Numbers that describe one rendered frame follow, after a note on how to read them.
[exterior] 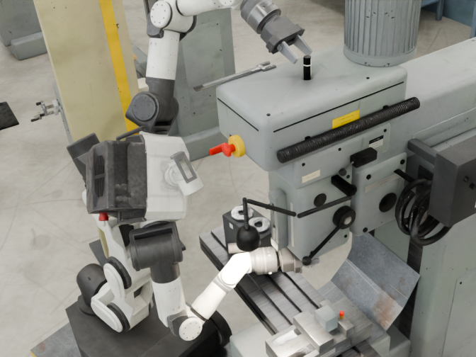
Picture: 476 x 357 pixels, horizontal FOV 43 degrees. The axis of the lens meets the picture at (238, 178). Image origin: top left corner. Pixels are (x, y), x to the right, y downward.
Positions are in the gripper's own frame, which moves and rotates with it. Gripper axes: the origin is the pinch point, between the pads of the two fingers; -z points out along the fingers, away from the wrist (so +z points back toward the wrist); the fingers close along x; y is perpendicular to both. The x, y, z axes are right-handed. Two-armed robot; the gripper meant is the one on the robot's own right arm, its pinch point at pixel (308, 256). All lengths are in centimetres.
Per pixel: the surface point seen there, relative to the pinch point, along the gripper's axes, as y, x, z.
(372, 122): -56, -11, -14
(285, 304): 33.0, 9.7, 6.6
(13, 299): 125, 120, 157
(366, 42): -72, 3, -16
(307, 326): 21.9, -11.2, 2.5
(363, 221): -17.4, -5.7, -16.0
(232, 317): 124, 85, 26
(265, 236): 14.5, 28.2, 11.1
